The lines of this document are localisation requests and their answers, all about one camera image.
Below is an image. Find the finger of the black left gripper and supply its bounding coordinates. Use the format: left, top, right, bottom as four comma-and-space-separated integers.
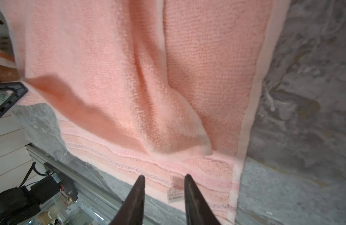
0, 82, 28, 118

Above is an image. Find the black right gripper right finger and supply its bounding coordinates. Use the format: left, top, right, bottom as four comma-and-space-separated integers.
184, 174, 220, 225

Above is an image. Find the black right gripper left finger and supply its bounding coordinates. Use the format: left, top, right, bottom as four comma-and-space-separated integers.
110, 175, 145, 225

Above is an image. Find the pink towel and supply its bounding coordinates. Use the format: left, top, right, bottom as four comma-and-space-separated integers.
0, 1, 290, 225

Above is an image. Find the orange patterned towel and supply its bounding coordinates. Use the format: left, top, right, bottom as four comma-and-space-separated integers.
0, 50, 20, 82

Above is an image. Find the mint green perforated basket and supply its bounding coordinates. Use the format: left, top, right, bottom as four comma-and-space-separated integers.
0, 11, 14, 55

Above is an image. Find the aluminium frame rail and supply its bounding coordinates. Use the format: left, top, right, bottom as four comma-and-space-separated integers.
26, 143, 157, 225

